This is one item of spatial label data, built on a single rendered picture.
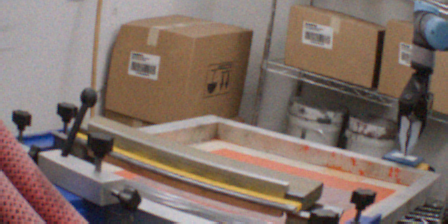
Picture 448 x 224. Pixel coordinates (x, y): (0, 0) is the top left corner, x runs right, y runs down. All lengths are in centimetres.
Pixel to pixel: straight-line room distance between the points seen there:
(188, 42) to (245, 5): 95
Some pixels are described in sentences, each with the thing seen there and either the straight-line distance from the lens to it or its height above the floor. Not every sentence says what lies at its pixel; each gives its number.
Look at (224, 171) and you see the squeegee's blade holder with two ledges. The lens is 161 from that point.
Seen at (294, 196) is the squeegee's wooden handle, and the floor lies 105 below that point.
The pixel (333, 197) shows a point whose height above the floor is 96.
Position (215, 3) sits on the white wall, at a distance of 583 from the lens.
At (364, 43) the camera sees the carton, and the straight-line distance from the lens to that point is 501.
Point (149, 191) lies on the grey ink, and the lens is 179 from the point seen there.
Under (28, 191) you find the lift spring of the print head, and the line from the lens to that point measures 98.
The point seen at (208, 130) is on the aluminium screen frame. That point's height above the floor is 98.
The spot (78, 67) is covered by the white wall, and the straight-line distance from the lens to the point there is 489.
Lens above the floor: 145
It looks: 10 degrees down
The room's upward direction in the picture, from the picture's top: 10 degrees clockwise
